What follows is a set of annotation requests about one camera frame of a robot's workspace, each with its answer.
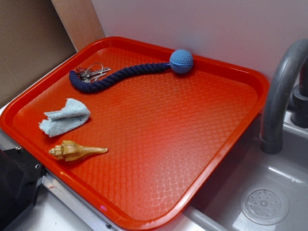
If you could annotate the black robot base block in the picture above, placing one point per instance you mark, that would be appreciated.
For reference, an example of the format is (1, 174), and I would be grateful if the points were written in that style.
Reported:
(20, 178)

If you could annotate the red plastic tray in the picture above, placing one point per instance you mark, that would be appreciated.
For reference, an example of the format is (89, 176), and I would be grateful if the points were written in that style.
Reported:
(165, 133)

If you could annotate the silver key bunch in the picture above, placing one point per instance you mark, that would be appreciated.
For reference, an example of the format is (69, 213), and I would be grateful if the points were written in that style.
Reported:
(92, 73)

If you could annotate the light blue cloth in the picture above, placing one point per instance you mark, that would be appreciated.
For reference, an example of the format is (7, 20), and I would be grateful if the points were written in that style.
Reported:
(73, 115)

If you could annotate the tan spiral seashell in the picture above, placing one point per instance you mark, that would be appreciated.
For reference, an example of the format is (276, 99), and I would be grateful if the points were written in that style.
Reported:
(70, 151)

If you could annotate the grey sink faucet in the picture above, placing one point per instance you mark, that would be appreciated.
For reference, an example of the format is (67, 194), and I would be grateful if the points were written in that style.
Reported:
(285, 78)

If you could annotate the wooden board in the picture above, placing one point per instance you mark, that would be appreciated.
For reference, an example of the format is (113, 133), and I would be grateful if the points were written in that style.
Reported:
(80, 21)

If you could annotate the grey toy sink basin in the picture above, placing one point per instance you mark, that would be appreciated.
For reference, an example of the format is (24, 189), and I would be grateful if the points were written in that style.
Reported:
(216, 207)

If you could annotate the round sink drain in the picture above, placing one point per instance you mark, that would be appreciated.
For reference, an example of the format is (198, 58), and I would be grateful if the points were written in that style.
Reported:
(264, 204)

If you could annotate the brown cardboard panel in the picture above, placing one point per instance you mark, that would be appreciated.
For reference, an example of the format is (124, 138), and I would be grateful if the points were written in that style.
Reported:
(33, 41)

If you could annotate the blue ball with rope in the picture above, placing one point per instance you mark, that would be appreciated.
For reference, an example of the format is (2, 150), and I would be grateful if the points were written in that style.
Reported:
(180, 62)

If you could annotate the dark faucet handle post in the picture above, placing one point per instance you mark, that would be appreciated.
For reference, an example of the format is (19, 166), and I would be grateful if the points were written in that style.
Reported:
(299, 116)

